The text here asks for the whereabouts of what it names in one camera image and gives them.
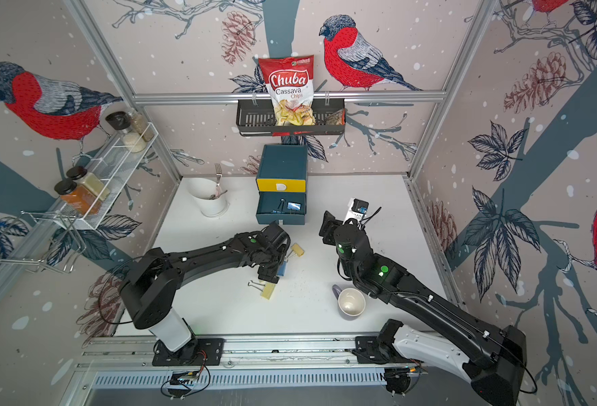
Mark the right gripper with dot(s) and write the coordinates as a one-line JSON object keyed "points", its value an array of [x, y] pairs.
{"points": [[330, 228]]}

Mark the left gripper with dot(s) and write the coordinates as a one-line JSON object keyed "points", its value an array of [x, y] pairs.
{"points": [[270, 273]]}

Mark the blue binder clip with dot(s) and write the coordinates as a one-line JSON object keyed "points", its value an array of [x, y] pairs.
{"points": [[282, 269], [287, 207]]}

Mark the yellow top drawer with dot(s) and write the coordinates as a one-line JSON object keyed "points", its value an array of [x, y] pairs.
{"points": [[282, 185]]}

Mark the blue binder clip front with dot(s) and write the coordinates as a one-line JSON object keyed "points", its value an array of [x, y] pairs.
{"points": [[287, 207]]}

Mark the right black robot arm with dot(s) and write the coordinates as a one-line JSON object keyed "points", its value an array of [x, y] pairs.
{"points": [[491, 359]]}

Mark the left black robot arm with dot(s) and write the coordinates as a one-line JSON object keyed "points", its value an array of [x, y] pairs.
{"points": [[160, 280]]}

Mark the yellow binder clip upper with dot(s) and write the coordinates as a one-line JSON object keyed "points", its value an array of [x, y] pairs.
{"points": [[295, 250]]}

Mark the yellow binder clip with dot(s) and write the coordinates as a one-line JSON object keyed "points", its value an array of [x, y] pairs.
{"points": [[266, 289], [295, 250]]}

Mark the yellow binder clip lower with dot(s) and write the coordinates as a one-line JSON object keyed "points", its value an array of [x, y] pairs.
{"points": [[266, 289]]}

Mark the teal drawer cabinet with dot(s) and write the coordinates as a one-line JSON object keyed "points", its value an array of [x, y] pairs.
{"points": [[280, 161]]}

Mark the purple mug white inside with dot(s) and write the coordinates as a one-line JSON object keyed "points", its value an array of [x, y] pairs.
{"points": [[351, 302]]}

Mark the white utensil cup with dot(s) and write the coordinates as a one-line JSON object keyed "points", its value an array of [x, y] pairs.
{"points": [[208, 196]]}

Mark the metal fork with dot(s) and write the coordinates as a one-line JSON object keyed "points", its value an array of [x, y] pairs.
{"points": [[217, 180]]}

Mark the Chuba cassava chips bag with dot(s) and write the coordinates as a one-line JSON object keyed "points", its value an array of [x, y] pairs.
{"points": [[289, 82]]}

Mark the brown spice jar rear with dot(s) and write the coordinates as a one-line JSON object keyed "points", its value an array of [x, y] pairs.
{"points": [[140, 124]]}

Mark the white spice jar black lid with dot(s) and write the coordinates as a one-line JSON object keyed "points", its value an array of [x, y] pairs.
{"points": [[121, 122]]}

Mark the orange spice jar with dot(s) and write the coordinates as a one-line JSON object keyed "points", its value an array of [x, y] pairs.
{"points": [[78, 197]]}

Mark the yellow spice jar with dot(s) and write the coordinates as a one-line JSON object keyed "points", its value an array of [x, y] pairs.
{"points": [[90, 181]]}

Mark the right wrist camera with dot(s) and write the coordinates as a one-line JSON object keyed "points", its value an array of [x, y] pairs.
{"points": [[357, 209]]}

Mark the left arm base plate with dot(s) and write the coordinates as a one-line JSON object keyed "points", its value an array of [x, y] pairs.
{"points": [[197, 352]]}

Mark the black wire wall basket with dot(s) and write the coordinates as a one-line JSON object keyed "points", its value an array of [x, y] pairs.
{"points": [[262, 118]]}

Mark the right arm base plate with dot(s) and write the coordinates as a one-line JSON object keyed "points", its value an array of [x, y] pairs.
{"points": [[371, 350]]}

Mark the white wire spice rack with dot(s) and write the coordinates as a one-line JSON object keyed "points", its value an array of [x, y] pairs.
{"points": [[114, 165]]}

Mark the chrome wire rack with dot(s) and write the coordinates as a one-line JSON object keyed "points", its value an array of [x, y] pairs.
{"points": [[37, 242]]}

